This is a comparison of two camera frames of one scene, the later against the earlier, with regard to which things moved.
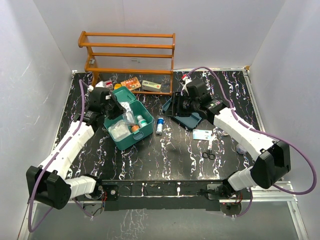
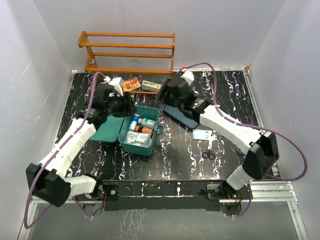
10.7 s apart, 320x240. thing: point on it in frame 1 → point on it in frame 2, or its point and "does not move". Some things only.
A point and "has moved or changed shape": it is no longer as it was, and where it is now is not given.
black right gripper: x=176 y=101 → x=163 y=96
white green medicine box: x=151 y=86 does not move
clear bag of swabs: x=128 y=115 → x=133 y=137
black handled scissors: x=211 y=156 does not move
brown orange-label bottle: x=134 y=128 → x=144 y=129
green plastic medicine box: x=133 y=125 has moved or changed shape
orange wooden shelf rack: x=129 y=53 does not move
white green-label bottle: x=141 y=121 has moved or changed shape
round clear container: x=240 y=149 does not move
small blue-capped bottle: x=159 y=127 → x=135 y=119
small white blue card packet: x=202 y=134 does not move
